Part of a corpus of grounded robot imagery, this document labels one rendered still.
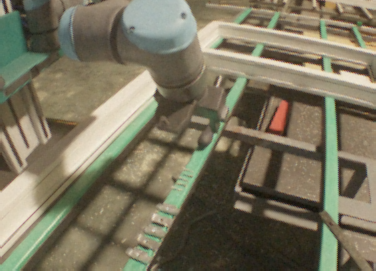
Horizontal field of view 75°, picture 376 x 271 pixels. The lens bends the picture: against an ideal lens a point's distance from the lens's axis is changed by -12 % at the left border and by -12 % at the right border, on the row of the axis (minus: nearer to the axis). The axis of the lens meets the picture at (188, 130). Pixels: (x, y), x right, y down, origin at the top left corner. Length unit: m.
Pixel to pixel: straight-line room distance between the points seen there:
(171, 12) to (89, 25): 0.13
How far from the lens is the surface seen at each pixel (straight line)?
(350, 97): 1.11
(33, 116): 1.70
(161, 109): 0.48
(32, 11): 1.46
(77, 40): 0.43
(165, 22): 0.35
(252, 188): 1.05
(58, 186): 0.68
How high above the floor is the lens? 1.35
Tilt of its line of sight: 37 degrees down
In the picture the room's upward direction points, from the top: straight up
